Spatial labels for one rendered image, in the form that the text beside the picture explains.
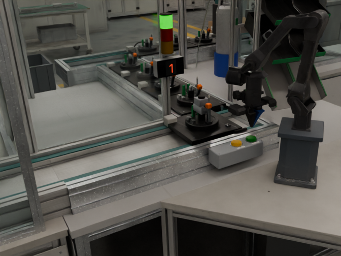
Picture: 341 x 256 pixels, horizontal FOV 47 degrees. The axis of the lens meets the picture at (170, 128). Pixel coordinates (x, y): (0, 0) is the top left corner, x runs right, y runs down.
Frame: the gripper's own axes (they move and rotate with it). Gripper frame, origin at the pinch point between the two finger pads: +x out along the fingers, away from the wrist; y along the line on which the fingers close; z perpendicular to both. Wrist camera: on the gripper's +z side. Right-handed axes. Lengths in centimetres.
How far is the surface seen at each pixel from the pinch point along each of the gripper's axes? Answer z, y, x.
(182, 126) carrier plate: 23.7, 16.8, 7.9
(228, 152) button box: -3.3, 13.2, 9.0
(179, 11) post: 129, -43, -21
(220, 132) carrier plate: 10.3, 7.1, 8.0
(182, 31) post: 128, -44, -8
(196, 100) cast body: 22.2, 10.9, -2.8
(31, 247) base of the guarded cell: -2, 85, 21
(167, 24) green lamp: 30.7, 18.1, -32.8
